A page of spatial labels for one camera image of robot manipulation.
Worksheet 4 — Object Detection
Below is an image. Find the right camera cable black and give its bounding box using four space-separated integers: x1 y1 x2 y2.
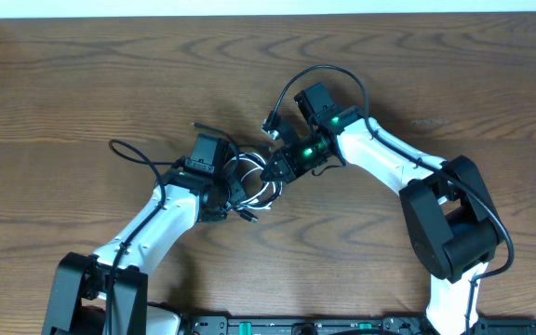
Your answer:
267 64 516 335

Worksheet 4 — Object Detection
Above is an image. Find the left camera cable black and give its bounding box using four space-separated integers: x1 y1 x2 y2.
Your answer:
103 138 176 335

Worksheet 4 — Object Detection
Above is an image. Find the camera cable black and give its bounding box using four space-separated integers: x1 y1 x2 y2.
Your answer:
103 138 176 335
267 64 516 335

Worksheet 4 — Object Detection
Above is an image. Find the white cable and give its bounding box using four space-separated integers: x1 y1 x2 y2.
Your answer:
223 155 278 211

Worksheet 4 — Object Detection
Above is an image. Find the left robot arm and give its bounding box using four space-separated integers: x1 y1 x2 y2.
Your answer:
42 134 243 334

